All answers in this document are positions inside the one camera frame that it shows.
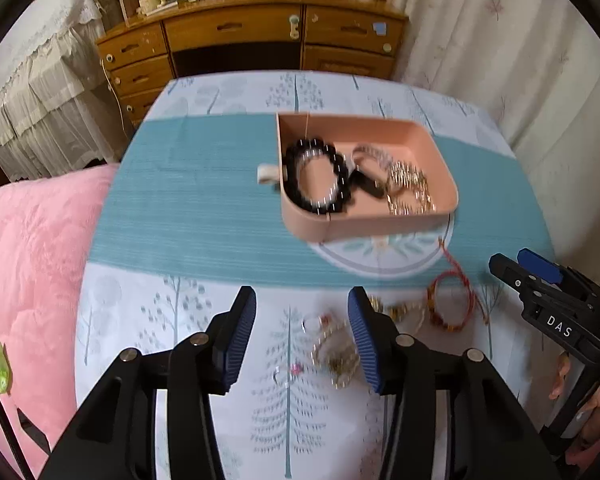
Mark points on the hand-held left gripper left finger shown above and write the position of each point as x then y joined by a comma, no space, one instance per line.
240,342

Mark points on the white leaf print curtain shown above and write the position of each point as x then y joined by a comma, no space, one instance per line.
505,50

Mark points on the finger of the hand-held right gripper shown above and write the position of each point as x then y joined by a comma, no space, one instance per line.
540,266
510,272

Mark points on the pink blanket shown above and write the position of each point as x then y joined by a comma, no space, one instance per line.
35,270

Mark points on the white lace cloth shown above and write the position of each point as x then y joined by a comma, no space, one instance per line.
35,80

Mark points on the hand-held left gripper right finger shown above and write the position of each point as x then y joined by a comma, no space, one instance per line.
366,345

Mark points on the white tape roll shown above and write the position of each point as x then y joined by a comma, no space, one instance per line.
265,174

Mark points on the pink jewelry tray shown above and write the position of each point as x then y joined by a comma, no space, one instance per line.
325,125

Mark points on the tree print tablecloth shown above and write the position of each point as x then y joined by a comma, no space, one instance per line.
190,210

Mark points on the wooden dresser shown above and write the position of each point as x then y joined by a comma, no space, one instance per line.
230,27

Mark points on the green drawer hook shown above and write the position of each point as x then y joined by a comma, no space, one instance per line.
294,26

